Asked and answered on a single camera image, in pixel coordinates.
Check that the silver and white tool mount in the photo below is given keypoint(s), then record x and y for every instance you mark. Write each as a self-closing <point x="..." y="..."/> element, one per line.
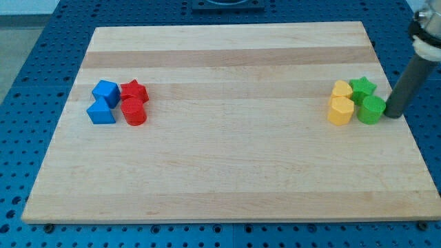
<point x="424" y="31"/>

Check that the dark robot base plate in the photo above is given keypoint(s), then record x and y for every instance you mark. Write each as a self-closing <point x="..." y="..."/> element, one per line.
<point x="228" y="4"/>

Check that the yellow heart block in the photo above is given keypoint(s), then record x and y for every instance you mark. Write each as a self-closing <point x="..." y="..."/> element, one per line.
<point x="341" y="89"/>

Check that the wooden board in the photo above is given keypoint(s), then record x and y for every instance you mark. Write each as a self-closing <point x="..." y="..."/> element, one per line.
<point x="236" y="132"/>

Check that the green cylinder block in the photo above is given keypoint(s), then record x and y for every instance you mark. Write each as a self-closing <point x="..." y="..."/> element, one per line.
<point x="371" y="110"/>

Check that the blue cube block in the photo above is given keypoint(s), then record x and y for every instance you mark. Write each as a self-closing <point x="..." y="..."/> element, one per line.
<point x="109" y="91"/>

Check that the blue triangular block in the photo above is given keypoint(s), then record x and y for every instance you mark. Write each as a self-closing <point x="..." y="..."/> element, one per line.
<point x="100" y="113"/>

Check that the red cylinder block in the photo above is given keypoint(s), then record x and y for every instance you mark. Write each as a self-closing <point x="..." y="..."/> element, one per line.
<point x="133" y="111"/>

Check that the red star block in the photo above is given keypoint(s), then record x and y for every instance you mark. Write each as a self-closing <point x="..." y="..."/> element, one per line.
<point x="134" y="89"/>

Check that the yellow hexagon block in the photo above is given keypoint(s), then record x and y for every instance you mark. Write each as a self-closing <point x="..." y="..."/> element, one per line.
<point x="340" y="110"/>

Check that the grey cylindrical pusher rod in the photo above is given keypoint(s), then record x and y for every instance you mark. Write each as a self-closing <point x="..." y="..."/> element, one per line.
<point x="415" y="74"/>

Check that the green star block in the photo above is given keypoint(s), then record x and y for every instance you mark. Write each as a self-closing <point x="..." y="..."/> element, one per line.
<point x="361" y="88"/>

